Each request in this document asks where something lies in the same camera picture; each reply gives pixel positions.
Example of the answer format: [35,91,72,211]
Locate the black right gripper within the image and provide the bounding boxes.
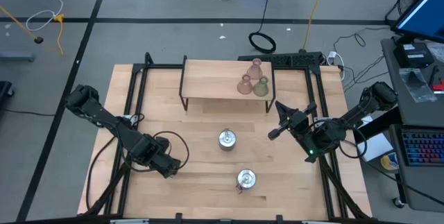
[268,101,318,141]

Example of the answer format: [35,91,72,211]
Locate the green glass candlestick holder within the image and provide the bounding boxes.
[252,76,270,98]

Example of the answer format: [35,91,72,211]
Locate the pink glass candlestick holder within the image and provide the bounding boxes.
[246,58,264,80]
[237,74,254,96]

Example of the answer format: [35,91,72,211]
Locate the metal scented candle tin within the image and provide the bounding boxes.
[218,128,238,152]
[235,168,258,194]

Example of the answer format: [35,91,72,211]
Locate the white power adapter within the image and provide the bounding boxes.
[325,51,346,81]

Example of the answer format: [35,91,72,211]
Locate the wooden shelf with black legs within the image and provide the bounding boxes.
[178,55,278,114]

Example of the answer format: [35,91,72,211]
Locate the black desk strut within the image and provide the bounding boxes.
[360,107,403,141]

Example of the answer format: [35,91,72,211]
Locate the white box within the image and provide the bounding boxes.
[357,132,395,163]

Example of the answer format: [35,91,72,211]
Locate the grey side desk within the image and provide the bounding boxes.
[380,36,444,128]

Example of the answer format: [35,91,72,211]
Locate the clear plastic bag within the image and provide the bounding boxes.
[398,67,438,103]

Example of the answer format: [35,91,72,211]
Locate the small black computer box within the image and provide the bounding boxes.
[393,42,435,69]

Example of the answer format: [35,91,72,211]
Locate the backlit rainbow keyboard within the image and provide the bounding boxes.
[401,128,444,167]

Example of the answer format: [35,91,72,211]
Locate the grey keyboard desk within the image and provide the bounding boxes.
[388,123,444,213]

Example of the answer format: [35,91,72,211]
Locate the blue computer monitor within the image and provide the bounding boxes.
[391,0,444,44]

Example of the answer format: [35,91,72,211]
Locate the black floor object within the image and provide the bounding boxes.
[0,80,15,99]

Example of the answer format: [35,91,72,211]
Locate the grey furniture base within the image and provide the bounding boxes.
[0,50,36,62]

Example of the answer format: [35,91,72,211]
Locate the black coiled cable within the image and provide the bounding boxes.
[248,0,278,55]

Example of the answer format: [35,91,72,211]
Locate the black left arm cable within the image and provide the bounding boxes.
[85,112,191,211]

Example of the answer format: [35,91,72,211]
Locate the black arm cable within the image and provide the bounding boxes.
[338,125,368,159]
[85,112,191,211]

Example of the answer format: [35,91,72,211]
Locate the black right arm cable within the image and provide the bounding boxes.
[338,125,368,159]

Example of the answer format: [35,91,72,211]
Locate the black aluminium table frame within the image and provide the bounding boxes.
[78,52,374,224]

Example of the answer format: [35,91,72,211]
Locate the long yellow cable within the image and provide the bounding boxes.
[301,0,330,52]

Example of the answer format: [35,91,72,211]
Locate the thin yellow cord black cap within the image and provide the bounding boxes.
[0,4,44,44]

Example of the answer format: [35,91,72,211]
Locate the yellow cord with plug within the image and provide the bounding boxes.
[51,13,67,55]

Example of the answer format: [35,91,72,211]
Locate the white floor cable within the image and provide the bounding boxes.
[26,0,65,33]

